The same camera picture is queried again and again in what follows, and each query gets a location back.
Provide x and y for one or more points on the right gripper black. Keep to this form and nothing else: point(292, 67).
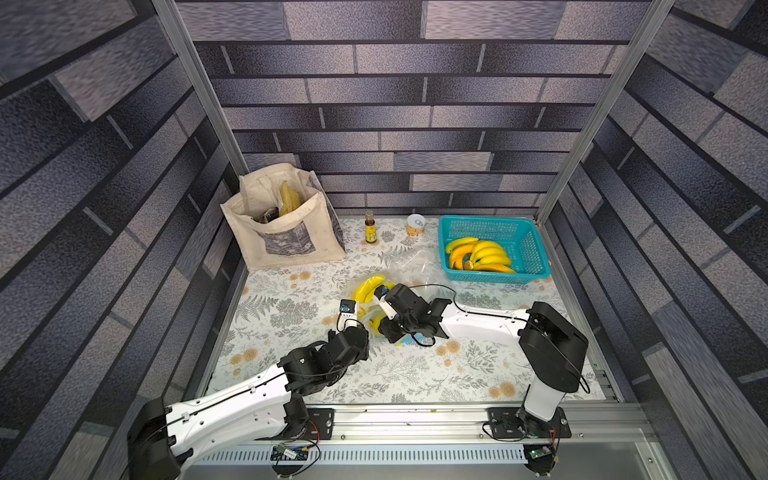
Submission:
point(395, 318)

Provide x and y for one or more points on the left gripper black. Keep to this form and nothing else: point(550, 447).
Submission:
point(365, 352)

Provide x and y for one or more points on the clear zip-top bag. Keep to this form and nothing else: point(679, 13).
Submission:
point(414, 342)
point(418, 268)

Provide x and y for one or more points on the banana bunch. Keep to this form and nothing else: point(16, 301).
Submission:
point(488, 252)
point(367, 297)

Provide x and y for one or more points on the single orange banana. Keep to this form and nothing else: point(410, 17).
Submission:
point(458, 256)

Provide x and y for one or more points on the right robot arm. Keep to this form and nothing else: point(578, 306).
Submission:
point(554, 348)

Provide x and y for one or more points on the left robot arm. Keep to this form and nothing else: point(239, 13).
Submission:
point(164, 440)

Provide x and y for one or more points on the beige canvas tote bag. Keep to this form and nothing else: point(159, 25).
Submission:
point(310, 234)

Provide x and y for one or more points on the small yellow tin can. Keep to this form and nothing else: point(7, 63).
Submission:
point(415, 225)

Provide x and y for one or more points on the left circuit board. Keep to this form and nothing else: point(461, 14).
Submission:
point(285, 453)

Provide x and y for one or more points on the circuit board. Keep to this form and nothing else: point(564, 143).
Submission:
point(285, 453)
point(537, 452)

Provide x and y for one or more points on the small brown sauce bottle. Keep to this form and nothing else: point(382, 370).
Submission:
point(370, 228)

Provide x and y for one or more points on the teal plastic basket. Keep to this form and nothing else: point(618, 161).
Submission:
point(518, 237)

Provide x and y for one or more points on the yellow item in tote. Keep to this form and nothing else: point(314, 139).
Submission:
point(290, 199)

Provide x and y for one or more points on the right circuit board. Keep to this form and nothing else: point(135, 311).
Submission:
point(537, 452)

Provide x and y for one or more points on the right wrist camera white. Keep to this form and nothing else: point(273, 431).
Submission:
point(380, 294)

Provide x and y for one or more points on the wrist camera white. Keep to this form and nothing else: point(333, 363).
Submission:
point(380, 294)
point(348, 314)

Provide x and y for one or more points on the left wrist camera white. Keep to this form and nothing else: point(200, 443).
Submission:
point(348, 314)

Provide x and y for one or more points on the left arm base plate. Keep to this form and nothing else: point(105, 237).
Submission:
point(319, 425)

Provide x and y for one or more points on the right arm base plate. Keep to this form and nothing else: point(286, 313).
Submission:
point(508, 423)

